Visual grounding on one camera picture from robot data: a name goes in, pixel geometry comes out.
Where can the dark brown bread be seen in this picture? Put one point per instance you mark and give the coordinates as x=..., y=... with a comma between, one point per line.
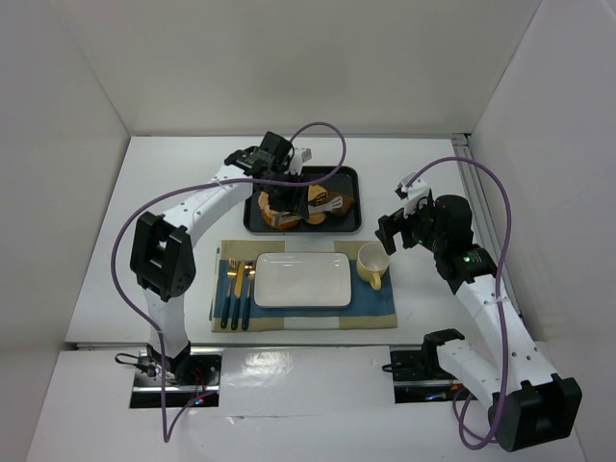
x=339, y=204

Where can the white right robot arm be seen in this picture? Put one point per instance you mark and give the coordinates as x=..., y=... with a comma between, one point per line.
x=526, y=399

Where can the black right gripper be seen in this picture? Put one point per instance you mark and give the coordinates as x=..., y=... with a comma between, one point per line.
x=397, y=226

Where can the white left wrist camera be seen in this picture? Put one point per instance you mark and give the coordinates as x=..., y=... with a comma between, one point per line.
x=300, y=157

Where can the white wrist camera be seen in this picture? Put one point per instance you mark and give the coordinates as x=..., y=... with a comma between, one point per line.
x=414, y=188
x=300, y=157

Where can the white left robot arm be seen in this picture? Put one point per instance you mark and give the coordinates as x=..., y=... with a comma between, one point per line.
x=162, y=249

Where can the white rectangular plate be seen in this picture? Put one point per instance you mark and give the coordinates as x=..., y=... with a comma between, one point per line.
x=290, y=280

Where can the gold spoon green handle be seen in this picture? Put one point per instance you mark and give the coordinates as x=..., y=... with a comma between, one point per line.
x=250, y=270

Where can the gold knife green handle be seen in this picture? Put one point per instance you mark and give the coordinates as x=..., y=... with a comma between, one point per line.
x=238, y=296

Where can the large orange flower bread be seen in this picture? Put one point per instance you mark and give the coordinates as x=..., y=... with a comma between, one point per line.
x=268, y=214

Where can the yellow mug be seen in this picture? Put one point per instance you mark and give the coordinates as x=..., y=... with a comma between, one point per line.
x=372, y=263

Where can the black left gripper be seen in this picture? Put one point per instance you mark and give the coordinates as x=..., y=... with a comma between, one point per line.
x=289, y=199

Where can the flat seeded bread slice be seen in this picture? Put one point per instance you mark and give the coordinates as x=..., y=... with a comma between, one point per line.
x=317, y=194

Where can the metal food tongs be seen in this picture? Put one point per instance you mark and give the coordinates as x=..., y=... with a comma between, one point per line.
x=313, y=209

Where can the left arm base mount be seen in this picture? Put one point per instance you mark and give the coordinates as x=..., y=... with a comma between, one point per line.
x=200, y=381

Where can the gold fork green handle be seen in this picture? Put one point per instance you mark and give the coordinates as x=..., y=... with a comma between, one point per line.
x=232, y=273

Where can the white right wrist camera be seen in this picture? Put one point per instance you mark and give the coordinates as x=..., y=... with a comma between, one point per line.
x=414, y=188

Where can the small round yellow bun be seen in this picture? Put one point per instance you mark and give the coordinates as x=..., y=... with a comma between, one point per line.
x=316, y=219

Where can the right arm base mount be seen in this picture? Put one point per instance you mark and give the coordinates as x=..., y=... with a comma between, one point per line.
x=414, y=383

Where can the black rectangular tray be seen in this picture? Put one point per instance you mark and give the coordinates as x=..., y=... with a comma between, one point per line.
x=345, y=181

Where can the aluminium frame rail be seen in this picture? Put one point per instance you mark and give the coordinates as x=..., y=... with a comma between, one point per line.
x=484, y=227

